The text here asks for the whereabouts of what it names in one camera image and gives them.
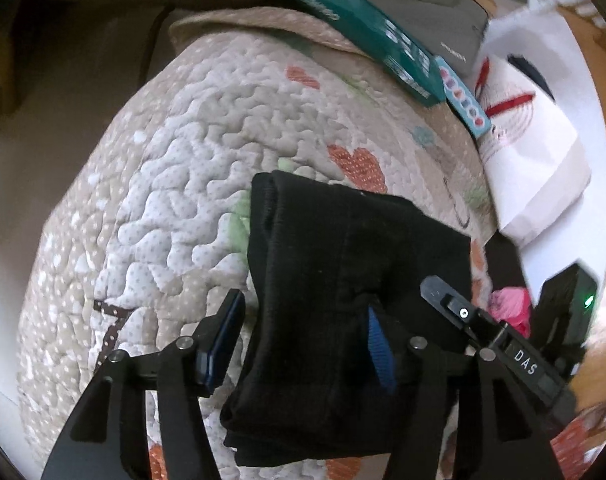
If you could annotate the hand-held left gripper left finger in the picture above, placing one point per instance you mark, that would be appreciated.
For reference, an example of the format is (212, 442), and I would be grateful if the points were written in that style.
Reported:
(223, 332)

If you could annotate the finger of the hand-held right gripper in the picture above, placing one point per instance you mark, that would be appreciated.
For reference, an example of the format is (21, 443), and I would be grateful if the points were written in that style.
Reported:
(513, 347)

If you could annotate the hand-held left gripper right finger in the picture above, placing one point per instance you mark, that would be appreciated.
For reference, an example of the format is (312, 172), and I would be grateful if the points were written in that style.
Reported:
(380, 347)

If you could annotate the black pants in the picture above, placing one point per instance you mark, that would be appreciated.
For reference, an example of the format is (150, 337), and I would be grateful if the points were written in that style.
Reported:
(323, 285)

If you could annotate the pink cloth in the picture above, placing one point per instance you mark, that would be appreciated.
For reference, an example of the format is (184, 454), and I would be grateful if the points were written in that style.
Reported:
(510, 305)

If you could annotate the dark brown sofa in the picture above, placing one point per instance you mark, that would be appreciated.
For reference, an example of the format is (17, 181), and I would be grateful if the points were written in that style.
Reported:
(508, 260)

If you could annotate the quilted patterned blanket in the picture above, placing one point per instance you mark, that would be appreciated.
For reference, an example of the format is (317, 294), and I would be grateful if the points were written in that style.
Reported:
(173, 210)

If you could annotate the light blue dotted box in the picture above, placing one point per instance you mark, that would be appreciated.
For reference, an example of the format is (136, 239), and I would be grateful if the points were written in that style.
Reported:
(463, 95)

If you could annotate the green cardboard box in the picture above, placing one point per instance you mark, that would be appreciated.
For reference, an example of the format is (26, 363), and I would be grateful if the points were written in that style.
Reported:
(368, 30)

